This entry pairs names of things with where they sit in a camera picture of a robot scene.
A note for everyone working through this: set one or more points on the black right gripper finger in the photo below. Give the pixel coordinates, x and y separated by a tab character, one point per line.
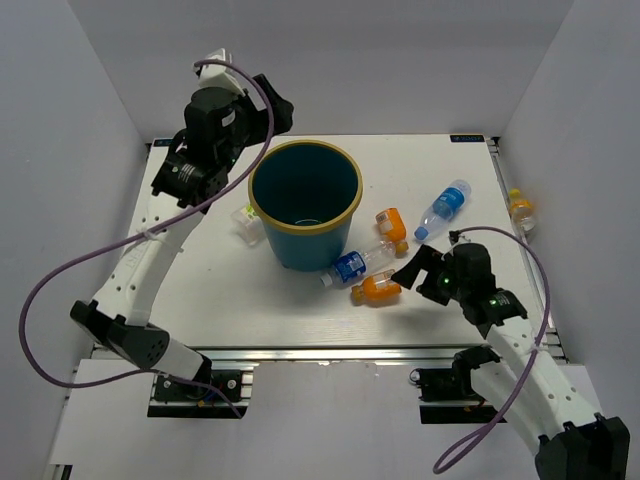
407	275
427	255

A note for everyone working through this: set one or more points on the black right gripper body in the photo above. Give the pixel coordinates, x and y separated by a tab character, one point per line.
442	285

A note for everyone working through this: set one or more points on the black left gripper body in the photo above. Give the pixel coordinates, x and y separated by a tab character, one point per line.
251	128

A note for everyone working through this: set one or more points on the orange juice bottle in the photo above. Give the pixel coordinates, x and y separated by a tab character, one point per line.
376	288
392	227

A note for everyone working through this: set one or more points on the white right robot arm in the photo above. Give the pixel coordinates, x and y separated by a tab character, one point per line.
568	437

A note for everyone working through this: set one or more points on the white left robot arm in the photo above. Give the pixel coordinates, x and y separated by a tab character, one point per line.
118	315

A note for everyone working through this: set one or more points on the teal bin with yellow rim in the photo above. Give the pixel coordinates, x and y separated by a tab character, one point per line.
306	192

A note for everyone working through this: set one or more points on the large blue label water bottle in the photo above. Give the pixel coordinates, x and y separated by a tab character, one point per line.
442	210

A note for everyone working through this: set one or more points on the small clear blue label bottle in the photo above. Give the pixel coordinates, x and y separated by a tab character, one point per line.
358	263

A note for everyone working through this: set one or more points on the blue sticker left corner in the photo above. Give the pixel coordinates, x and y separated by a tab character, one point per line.
161	142

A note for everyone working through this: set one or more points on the blue sticker corner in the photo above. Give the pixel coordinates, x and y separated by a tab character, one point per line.
161	142
466	138

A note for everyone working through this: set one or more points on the yellow cap bottle off table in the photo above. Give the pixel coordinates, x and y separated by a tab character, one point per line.
521	211

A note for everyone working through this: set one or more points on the clear apple juice bottle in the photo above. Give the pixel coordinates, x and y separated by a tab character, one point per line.
248	225

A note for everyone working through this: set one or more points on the blue sticker right corner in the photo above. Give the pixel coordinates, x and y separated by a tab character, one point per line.
466	138

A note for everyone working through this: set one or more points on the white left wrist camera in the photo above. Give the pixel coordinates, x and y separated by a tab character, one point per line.
218	76

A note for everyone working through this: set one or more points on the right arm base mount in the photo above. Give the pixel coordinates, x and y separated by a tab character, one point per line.
442	400

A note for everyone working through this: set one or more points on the aluminium front rail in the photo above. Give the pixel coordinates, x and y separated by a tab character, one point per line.
333	354

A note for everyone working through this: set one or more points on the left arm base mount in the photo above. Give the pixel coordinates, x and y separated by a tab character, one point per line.
174	400

